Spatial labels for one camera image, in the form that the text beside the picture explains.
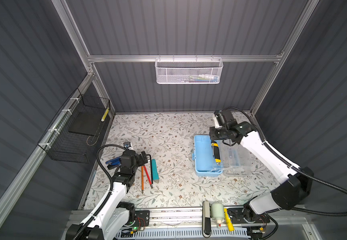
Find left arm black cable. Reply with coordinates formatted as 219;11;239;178
71;143;129;240

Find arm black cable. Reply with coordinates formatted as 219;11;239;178
71;143;129;240
223;106;347;217

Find red hex key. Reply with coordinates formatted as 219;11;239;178
143;165;153;189

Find black pad in basket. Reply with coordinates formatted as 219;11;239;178
68;112;102;137

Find white glue bottle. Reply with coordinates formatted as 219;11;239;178
211;203;224;228

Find teal utility knife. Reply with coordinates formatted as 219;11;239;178
152;159;159;183

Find yellow marker in black basket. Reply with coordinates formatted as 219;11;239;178
101;108;109;122

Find black wire mesh basket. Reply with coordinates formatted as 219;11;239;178
38;90;111;164

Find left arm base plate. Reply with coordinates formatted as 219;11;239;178
121;210;151;228

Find blue handled pliers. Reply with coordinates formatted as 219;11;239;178
105;157;121;170

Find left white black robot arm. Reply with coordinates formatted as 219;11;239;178
65;147;149;240

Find white wire mesh basket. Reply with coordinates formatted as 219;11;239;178
154;58;223;85

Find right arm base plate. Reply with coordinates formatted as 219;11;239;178
227;206;271;224

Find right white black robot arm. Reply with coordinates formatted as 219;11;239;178
209;109;312;222

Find black hex key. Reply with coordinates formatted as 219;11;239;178
147;154;153;188

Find yellow marker on rail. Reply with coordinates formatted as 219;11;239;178
223;208;234;232

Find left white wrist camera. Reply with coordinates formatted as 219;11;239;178
123;142;133;150

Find blue plastic tool box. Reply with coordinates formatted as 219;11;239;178
192;135;253;177

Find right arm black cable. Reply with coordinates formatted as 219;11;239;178
223;106;347;217

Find orange pencil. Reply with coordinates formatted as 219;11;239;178
141;166;144;194

